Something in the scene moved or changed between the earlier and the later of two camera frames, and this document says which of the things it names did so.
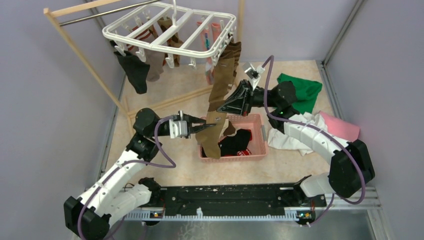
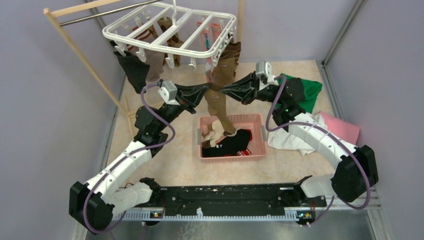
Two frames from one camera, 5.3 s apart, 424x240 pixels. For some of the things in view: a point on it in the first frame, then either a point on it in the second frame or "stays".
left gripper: (190, 119) to (189, 97)
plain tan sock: (209, 138) to (215, 98)
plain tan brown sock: (223, 74) stays
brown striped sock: (233, 50) stays
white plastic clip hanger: (161, 27) stays
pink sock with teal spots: (216, 28) stays
